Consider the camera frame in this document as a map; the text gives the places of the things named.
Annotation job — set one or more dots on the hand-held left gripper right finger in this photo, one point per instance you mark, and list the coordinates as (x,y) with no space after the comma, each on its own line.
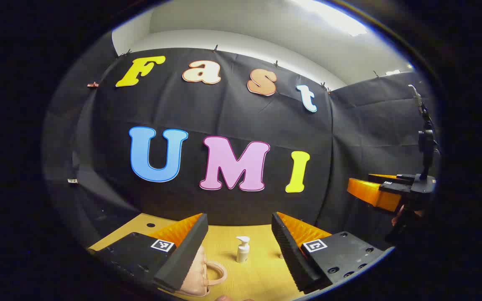
(291,259)

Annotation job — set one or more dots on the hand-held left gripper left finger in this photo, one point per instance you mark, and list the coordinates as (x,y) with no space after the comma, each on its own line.
(182,259)

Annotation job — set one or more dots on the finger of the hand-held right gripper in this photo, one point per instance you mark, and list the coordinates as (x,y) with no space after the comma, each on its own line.
(370,194)
(404,177)

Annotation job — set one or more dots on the white pump bottle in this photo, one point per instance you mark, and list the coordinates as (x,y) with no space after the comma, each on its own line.
(243,253)

